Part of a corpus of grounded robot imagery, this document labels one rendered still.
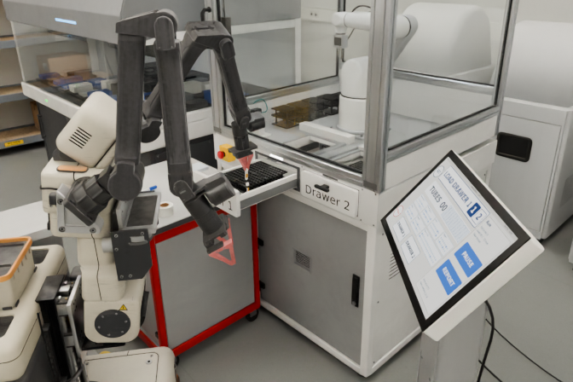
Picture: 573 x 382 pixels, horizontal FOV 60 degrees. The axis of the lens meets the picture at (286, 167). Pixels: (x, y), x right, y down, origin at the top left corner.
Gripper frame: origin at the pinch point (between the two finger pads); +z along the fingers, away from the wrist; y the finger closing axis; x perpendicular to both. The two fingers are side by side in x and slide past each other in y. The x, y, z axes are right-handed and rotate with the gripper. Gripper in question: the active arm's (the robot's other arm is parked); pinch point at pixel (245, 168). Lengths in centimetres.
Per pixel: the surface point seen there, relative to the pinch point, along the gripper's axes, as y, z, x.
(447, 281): -3, -9, 102
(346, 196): -27.1, 10.7, 29.0
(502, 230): -14, -21, 106
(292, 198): -20.6, 24.1, -3.9
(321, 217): -24.3, 27.3, 13.2
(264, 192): -4.3, 10.7, 4.8
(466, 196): -23, -18, 89
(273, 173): -13.4, 9.1, -4.2
